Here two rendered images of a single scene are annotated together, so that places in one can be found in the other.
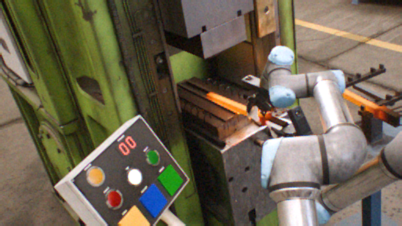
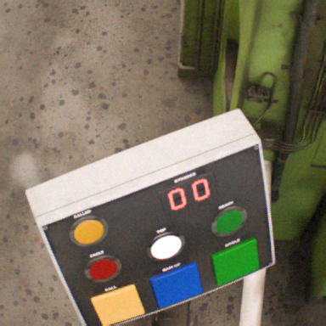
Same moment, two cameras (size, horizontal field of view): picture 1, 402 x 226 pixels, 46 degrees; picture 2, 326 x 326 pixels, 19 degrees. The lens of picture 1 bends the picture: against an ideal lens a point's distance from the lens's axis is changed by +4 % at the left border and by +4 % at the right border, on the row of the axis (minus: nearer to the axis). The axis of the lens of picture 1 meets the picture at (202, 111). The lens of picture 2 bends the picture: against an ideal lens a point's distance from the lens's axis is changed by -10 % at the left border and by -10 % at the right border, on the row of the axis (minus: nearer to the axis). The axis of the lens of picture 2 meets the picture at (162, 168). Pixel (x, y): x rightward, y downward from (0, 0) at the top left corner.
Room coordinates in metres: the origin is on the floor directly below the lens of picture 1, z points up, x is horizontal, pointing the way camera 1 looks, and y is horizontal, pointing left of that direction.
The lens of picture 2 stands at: (0.80, 0.05, 2.53)
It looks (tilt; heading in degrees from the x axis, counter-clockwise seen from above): 71 degrees down; 33
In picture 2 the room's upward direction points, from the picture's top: 2 degrees clockwise
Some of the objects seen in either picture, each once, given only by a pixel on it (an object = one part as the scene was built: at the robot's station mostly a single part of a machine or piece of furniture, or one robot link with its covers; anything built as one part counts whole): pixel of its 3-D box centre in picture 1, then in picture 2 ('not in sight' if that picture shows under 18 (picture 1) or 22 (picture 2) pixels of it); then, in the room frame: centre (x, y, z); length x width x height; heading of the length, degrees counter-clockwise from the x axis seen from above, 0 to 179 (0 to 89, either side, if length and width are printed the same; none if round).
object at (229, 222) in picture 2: (152, 157); (229, 222); (1.20, 0.18, 1.09); 0.05 x 0.03 x 0.04; 121
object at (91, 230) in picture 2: (95, 176); (88, 231); (1.05, 0.33, 1.16); 0.05 x 0.03 x 0.04; 121
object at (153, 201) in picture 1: (152, 201); (176, 283); (1.09, 0.20, 1.01); 0.07 x 0.05 x 0.07; 146
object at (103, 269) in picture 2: (114, 198); (103, 269); (1.03, 0.29, 1.09); 0.05 x 0.03 x 0.04; 121
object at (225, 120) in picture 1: (205, 104); not in sight; (1.70, -0.02, 0.96); 0.42 x 0.20 x 0.09; 31
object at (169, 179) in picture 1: (169, 180); (235, 260); (1.17, 0.15, 1.01); 0.07 x 0.05 x 0.07; 146
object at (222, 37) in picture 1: (190, 26); not in sight; (1.70, -0.02, 1.32); 0.42 x 0.20 x 0.10; 31
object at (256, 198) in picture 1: (222, 147); not in sight; (1.74, -0.06, 0.69); 0.56 x 0.38 x 0.45; 31
